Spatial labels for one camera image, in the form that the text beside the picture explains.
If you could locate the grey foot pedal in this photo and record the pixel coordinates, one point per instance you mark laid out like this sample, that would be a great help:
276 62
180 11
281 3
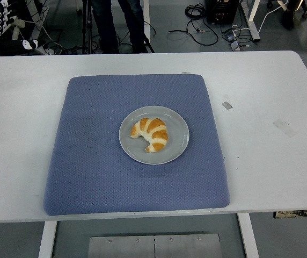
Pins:
235 46

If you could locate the person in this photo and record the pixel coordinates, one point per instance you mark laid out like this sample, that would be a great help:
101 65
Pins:
108 27

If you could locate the grey round plate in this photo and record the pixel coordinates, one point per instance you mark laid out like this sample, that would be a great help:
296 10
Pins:
175 139

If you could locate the large clear tape piece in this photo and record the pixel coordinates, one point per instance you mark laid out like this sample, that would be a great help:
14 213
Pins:
284 128

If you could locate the white desk leg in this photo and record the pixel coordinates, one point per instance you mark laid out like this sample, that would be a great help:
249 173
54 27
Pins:
253 24

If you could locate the croissant bread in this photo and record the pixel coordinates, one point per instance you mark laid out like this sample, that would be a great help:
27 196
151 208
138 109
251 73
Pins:
156 134

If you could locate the white office chair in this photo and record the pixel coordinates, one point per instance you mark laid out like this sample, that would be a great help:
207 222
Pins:
18 24

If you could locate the blue quilted mat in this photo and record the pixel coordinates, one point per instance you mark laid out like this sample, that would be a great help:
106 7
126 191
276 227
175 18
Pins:
94 174

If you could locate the person's foot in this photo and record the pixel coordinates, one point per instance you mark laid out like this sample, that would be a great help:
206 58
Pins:
287 17

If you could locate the grey power adapter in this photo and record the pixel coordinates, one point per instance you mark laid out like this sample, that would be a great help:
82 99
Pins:
230 35

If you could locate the black electronics box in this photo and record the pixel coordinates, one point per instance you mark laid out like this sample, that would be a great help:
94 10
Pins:
222 10

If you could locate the white table leg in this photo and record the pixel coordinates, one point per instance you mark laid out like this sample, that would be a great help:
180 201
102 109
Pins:
248 236
47 239

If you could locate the grey metal plate with screws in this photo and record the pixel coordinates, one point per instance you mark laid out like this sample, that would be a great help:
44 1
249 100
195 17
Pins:
153 247

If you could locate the small grey tape piece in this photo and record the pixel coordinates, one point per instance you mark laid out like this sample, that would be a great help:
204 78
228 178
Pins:
227 105

